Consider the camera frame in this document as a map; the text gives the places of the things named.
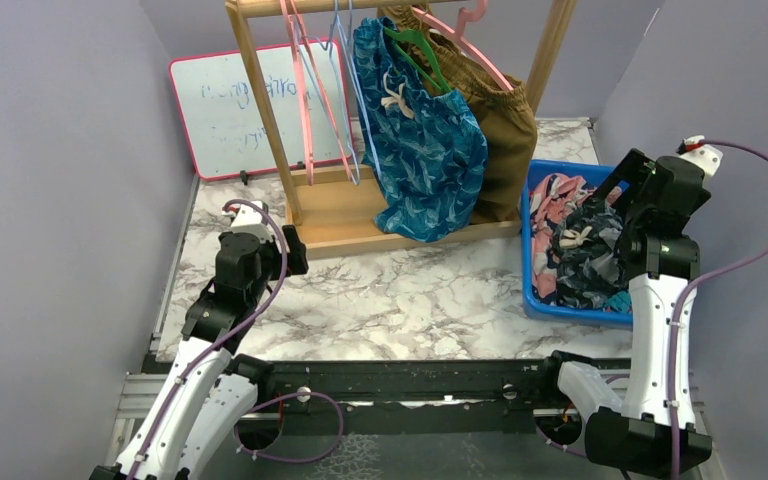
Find pink patterned shorts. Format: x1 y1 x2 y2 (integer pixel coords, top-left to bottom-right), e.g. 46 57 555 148
529 174 595 306

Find grey camo shorts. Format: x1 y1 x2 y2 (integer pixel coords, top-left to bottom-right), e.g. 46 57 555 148
551 198 628 311

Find dark blue patterned shorts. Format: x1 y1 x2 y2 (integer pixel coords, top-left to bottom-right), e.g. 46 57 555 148
352 17 488 242

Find thin pink wire hanger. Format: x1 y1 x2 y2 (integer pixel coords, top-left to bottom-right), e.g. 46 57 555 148
283 1 357 174

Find pink plastic hanger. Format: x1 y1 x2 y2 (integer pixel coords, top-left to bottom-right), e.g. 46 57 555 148
279 0 314 185

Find green hanger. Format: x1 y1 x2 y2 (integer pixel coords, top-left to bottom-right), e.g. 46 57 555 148
382 26 453 94

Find light blue shark shorts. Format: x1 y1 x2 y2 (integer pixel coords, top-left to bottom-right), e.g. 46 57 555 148
603 291 632 315

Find light blue wire hanger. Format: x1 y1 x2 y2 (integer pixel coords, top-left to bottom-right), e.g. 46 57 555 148
288 1 361 186

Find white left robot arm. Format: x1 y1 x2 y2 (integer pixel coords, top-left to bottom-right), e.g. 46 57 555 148
91 222 308 479

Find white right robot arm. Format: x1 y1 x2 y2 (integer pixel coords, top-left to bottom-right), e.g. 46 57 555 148
536 143 723 479

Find khaki brown shorts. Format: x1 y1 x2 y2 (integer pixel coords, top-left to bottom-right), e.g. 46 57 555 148
377 5 538 224

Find pink hanger under khaki shorts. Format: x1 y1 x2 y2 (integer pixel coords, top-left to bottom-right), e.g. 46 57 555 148
412 0 514 91

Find wooden clothes rack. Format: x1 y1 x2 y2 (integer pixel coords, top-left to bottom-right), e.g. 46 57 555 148
225 1 578 260

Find pink framed whiteboard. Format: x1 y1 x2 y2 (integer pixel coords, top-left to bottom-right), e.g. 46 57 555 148
169 44 350 181

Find blue plastic bin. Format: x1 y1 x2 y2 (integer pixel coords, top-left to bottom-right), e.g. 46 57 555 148
519 159 632 329

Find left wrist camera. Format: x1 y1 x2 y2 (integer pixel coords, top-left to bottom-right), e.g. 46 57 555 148
222 203 273 243

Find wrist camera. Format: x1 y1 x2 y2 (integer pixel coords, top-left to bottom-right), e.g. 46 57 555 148
222 203 273 243
676 135 723 180

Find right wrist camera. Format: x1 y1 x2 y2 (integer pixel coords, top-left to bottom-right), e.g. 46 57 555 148
676 135 723 180

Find black metal base rail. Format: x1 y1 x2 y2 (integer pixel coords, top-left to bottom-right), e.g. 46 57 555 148
115 357 707 439

